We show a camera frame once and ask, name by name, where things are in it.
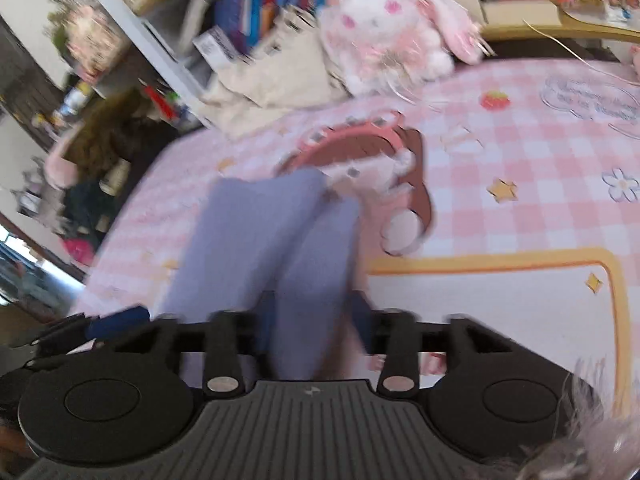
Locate lavender pants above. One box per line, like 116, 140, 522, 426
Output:
160, 167, 363, 381

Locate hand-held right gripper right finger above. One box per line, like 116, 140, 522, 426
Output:
347, 292, 516, 393

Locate white shelf frame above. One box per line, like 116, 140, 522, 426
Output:
65, 0, 216, 128

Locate pink checkered bedsheet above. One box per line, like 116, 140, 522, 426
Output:
75, 57, 640, 421

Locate beige crumpled cloth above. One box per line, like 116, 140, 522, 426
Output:
200, 25, 351, 136

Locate olive brown garment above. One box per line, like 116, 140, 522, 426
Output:
70, 102, 151, 163

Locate cardboard box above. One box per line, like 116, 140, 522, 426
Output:
445, 0, 561, 28

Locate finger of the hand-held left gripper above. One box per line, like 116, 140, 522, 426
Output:
82, 305, 151, 343
7, 312, 88, 351

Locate wooden bed frame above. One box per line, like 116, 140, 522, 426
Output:
480, 22, 640, 48

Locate pink white plush bunny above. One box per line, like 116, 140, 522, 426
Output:
317, 0, 496, 96

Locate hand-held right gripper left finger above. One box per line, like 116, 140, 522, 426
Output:
112, 290, 278, 393

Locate dark green garment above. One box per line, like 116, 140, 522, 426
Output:
62, 180, 128, 238

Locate row of colourful books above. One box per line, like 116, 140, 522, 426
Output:
215, 0, 321, 56

